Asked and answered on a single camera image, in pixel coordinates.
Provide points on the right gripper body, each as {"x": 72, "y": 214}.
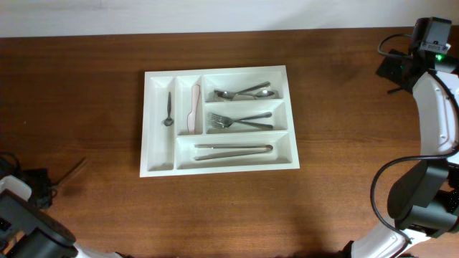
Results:
{"x": 391, "y": 68}

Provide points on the small dark steel fork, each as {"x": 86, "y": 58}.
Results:
{"x": 70, "y": 174}

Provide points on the small steel teaspoon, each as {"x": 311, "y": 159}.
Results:
{"x": 169, "y": 120}

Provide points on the pink plastic knife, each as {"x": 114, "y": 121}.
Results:
{"x": 191, "y": 118}

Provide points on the steel spoon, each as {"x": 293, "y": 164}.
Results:
{"x": 263, "y": 94}
{"x": 229, "y": 96}

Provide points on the long steel tongs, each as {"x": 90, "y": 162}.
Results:
{"x": 233, "y": 150}

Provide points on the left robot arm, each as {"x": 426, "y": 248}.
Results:
{"x": 26, "y": 230}

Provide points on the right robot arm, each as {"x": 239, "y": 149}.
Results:
{"x": 423, "y": 203}

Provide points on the steel fork in tray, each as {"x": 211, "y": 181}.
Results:
{"x": 223, "y": 124}

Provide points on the white plastic cutlery tray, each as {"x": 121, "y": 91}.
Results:
{"x": 170, "y": 151}

